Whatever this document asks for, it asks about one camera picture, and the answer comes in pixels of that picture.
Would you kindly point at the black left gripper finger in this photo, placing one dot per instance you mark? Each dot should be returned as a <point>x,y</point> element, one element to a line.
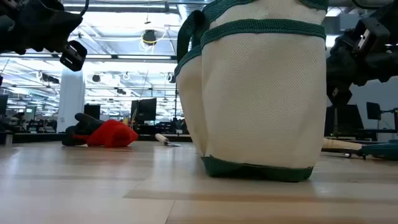
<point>56,25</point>

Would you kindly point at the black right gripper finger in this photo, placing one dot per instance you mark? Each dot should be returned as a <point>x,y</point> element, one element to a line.
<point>339,71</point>

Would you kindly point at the red black gardening glove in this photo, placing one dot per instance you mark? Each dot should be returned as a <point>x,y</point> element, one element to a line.
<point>112,135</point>

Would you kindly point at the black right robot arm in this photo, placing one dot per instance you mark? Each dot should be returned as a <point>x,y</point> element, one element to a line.
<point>388,12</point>

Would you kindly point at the white green canvas gardening bag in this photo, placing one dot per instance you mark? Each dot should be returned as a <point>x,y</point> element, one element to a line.
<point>264,102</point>

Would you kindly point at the black monitor on stand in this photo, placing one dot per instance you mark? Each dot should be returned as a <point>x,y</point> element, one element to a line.
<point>373,110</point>

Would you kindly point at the large dark background screen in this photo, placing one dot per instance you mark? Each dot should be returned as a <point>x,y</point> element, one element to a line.
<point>345,119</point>

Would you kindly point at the white room pillar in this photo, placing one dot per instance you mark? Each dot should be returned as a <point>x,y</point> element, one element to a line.
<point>71,102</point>

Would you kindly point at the small black background monitor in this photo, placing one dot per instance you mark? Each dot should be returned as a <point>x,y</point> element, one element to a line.
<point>92,111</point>

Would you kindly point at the black ceiling hung device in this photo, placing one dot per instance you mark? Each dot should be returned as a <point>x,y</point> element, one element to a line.
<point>149,37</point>

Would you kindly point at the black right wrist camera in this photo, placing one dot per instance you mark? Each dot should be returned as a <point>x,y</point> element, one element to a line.
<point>371,34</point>

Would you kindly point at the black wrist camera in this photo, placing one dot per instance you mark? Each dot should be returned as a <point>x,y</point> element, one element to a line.
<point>371,34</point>
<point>73,56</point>

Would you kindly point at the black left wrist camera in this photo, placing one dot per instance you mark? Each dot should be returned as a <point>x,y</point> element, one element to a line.
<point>73,56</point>

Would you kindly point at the black aluminium table frame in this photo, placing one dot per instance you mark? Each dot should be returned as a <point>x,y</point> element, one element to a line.
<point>37,137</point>

